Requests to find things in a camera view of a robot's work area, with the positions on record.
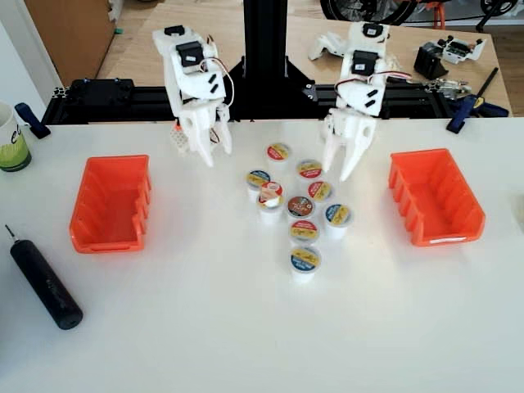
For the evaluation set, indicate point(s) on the clear bag of small parts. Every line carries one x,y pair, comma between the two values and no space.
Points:
395,63

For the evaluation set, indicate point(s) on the metal hand tools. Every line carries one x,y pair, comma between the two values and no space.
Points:
450,88

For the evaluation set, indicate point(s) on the orange stand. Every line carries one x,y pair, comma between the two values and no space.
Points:
440,14

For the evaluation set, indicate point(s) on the blue lid coffee pod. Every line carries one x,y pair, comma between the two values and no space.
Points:
305,260
257,177
337,215
270,217

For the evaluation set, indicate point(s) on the white crumpled sheet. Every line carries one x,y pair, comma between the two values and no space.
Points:
114,8

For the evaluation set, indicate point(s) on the orange plastic storage bin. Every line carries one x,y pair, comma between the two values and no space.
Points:
434,204
110,204

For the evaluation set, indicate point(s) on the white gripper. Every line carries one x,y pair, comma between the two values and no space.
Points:
198,121
351,128

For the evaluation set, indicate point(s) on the white and green mug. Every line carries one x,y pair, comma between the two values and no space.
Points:
12,151

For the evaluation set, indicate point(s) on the coffee pod with peeled lid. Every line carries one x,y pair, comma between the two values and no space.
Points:
272,190

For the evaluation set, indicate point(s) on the red lid coffee pod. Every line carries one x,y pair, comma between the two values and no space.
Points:
309,169
304,230
319,190
278,151

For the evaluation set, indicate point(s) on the white printed plastic part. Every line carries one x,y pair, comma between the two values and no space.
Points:
325,43

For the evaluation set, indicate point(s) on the black printed plastic part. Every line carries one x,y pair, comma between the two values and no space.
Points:
430,61

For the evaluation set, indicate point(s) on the black aluminium frame post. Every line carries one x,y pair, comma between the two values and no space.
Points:
276,24

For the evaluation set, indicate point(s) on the blue black bar clamp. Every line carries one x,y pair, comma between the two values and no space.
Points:
460,112

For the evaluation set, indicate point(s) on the brown lid coffee pod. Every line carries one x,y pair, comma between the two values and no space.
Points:
301,206

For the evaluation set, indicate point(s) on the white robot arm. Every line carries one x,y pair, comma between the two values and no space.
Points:
168,57
354,45

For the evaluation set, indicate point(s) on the black bicycle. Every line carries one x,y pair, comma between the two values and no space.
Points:
348,12

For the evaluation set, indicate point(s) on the black aluminium frame rail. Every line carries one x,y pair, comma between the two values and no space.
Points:
143,102

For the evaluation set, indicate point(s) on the brown wooden cabinet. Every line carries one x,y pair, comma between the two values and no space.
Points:
69,37

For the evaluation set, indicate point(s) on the black electric screwdriver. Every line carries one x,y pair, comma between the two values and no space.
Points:
45,282

